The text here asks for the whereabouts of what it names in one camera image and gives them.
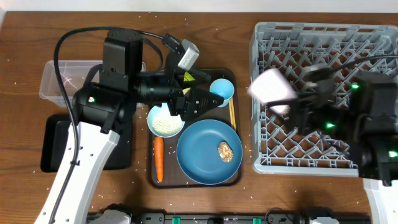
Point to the brown serving tray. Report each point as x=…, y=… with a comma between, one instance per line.
x=173, y=175

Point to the brown food piece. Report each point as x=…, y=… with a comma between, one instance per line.
x=225, y=152

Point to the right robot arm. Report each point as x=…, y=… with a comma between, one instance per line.
x=368, y=125

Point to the black rectangular tray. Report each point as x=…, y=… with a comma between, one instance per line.
x=55, y=140

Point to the wooden chopstick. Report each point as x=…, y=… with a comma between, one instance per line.
x=230, y=113
x=233, y=113

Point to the pink plastic cup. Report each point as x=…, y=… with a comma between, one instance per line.
x=271, y=85

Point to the grey dishwasher rack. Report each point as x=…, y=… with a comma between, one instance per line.
x=289, y=47

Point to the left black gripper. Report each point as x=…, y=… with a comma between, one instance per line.
x=188, y=107

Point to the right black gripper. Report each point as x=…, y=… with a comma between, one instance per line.
x=303, y=109

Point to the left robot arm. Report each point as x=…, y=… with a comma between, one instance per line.
x=102, y=109

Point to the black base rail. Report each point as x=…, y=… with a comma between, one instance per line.
x=116, y=216

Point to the orange carrot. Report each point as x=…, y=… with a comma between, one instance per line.
x=159, y=157

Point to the light blue rice bowl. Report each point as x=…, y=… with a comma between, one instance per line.
x=162, y=123

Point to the clear plastic waste bin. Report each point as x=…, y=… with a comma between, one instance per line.
x=73, y=74

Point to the dark blue plate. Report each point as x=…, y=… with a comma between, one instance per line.
x=197, y=152

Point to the yellow snack wrapper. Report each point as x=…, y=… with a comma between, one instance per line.
x=187, y=78

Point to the light blue plastic cup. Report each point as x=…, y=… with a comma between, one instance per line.
x=224, y=88

